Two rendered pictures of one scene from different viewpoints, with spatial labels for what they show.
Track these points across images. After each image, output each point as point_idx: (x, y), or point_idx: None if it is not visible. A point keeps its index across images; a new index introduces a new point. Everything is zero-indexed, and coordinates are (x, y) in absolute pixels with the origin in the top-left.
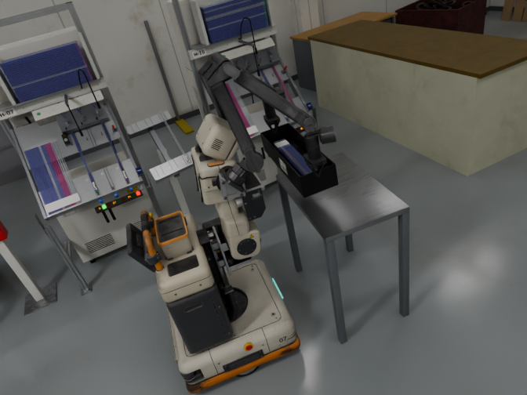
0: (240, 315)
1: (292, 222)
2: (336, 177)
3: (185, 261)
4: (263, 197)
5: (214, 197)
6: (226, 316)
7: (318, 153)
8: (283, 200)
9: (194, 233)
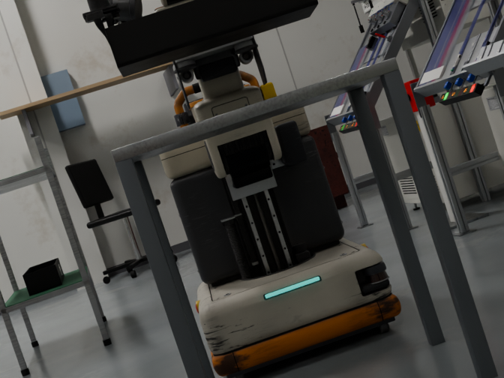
0: (246, 279)
1: (385, 200)
2: (112, 53)
3: None
4: (178, 76)
5: None
6: (191, 240)
7: (88, 4)
8: (362, 138)
9: None
